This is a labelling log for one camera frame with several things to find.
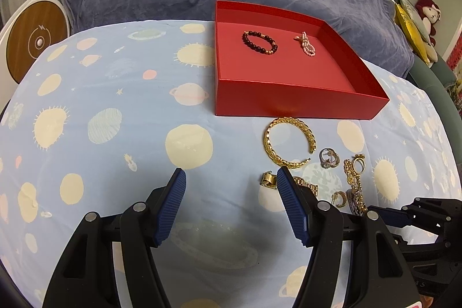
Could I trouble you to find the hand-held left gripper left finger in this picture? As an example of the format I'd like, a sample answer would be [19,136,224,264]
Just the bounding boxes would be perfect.
[42,168,187,308]

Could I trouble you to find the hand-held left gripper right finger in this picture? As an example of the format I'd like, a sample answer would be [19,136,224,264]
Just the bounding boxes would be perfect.
[276,167,423,308]

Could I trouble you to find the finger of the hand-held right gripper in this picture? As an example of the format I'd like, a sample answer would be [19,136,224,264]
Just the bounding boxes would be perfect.
[367,197,462,234]
[389,234,446,260]

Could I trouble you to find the gold wristwatch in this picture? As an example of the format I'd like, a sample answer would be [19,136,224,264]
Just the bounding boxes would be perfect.
[260,171,319,198]

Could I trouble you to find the silver link bracelet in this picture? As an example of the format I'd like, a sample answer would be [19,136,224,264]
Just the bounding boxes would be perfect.
[344,186,369,215]

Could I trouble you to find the gold chain bracelet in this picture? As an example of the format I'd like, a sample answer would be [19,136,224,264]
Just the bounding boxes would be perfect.
[343,158,359,188]

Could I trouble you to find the silver ring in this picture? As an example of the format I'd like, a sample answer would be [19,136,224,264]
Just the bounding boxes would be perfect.
[318,148,340,169]

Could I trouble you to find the gold cuff bracelet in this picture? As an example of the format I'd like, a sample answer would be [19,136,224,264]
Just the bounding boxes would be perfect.
[263,117,317,169]

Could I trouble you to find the red cardboard box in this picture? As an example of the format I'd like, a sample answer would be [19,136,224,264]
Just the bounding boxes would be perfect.
[215,0,390,121]

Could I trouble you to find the planet printed blue blanket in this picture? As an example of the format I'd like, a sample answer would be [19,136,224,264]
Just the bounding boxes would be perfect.
[0,19,462,308]

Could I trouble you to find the green sofa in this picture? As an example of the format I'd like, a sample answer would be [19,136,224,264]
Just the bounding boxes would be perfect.
[383,0,459,92]

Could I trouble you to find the yellow cushion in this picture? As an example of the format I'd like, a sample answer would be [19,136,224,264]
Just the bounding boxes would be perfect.
[393,1,438,66]

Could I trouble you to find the pale printed cushion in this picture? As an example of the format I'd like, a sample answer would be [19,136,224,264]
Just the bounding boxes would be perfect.
[397,0,432,45]

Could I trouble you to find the red monkey plush toy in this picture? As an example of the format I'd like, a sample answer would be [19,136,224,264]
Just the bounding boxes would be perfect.
[414,0,443,47]

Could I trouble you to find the white round wood-faced appliance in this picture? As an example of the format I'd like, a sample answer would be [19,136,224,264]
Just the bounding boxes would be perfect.
[0,0,71,85]

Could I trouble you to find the pink pearl bracelet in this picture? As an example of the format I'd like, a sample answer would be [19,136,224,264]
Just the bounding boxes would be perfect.
[294,31,317,58]

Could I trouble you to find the dark bead bracelet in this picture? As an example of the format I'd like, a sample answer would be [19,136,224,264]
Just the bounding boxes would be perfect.
[242,30,280,55]

